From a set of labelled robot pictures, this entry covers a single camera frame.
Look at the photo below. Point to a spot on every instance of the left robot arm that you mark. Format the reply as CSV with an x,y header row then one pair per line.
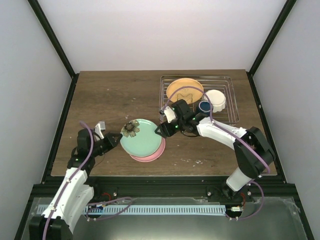
x,y
59,219

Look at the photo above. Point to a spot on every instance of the left black frame post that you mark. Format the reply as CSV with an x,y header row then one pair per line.
x,y
43,20

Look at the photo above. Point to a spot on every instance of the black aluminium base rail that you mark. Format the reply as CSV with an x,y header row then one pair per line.
x,y
210,187

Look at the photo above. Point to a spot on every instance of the white scalloped bowl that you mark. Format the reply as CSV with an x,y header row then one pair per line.
x,y
217,99

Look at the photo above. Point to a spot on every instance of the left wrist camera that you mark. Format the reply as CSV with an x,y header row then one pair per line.
x,y
99,129

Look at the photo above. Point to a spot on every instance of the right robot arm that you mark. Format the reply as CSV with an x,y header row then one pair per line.
x,y
252,151

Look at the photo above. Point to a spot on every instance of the dark blue mug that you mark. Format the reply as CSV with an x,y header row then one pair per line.
x,y
204,107

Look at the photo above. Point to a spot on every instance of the pink plate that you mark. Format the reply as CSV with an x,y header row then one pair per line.
x,y
153,156

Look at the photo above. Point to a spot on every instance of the black frame post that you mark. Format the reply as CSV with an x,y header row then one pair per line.
x,y
43,20
279,22

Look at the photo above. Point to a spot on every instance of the yellow plate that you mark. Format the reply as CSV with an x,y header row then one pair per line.
x,y
187,89

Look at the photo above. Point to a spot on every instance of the mint green flower plate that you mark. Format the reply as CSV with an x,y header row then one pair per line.
x,y
139,138

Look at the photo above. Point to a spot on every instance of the right black frame post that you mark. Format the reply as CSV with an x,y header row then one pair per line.
x,y
279,22

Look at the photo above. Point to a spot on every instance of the light blue slotted cable duct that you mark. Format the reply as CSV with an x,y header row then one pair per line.
x,y
206,210

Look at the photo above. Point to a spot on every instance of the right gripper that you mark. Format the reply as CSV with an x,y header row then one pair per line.
x,y
164,130

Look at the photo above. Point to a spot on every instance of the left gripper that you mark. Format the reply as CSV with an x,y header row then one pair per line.
x,y
111,142

